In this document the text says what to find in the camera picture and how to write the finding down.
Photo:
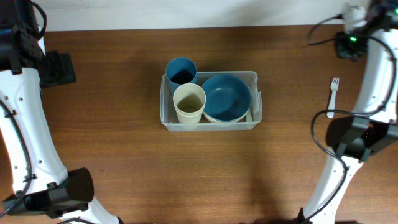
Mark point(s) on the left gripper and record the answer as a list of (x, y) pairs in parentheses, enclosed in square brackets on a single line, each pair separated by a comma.
[(64, 72)]

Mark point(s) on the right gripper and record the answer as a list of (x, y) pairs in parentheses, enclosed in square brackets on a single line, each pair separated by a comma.
[(342, 50)]

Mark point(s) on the white plastic fork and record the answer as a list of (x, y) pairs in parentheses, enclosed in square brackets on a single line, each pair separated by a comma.
[(334, 88)]

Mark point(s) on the blue cup back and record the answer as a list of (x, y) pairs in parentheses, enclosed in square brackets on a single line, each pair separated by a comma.
[(170, 87)]

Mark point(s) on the blue cup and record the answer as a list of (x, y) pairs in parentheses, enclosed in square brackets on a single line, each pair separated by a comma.
[(170, 87), (180, 73)]

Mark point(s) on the blue cup front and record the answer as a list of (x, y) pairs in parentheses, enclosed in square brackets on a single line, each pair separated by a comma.
[(180, 73)]

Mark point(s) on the blue bowl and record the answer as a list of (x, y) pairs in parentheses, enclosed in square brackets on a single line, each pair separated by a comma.
[(227, 90)]

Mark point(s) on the cream cup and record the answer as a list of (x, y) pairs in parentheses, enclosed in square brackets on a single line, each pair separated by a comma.
[(189, 118), (189, 97)]

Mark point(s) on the clear plastic container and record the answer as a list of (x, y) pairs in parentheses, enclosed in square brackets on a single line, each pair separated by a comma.
[(169, 118)]

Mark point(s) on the cream bowl front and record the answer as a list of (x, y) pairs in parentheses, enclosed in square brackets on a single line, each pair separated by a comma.
[(213, 120)]

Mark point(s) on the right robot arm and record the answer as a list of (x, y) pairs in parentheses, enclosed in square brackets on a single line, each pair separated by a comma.
[(371, 126)]

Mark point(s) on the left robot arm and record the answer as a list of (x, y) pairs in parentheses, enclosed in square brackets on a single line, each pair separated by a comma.
[(41, 183)]

